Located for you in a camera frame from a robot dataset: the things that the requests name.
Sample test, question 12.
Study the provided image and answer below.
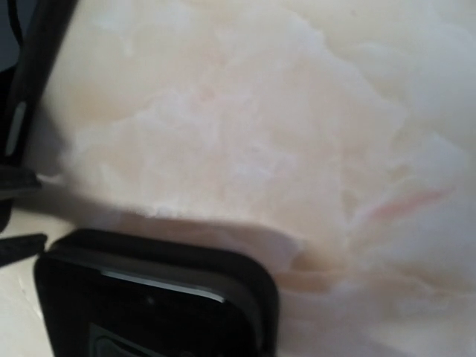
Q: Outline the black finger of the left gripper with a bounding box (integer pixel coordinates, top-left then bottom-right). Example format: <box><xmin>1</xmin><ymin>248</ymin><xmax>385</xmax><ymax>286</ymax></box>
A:
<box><xmin>1</xmin><ymin>165</ymin><xmax>47</xmax><ymax>268</ymax></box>

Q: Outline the black phone case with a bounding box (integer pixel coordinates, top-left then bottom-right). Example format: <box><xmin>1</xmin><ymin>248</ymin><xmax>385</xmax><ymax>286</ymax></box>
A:
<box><xmin>36</xmin><ymin>229</ymin><xmax>280</xmax><ymax>356</ymax></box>
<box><xmin>0</xmin><ymin>0</ymin><xmax>81</xmax><ymax>168</ymax></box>

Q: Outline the black smartphone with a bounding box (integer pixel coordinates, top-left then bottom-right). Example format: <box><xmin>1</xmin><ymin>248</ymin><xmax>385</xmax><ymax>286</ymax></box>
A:
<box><xmin>34</xmin><ymin>257</ymin><xmax>231</xmax><ymax>356</ymax></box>

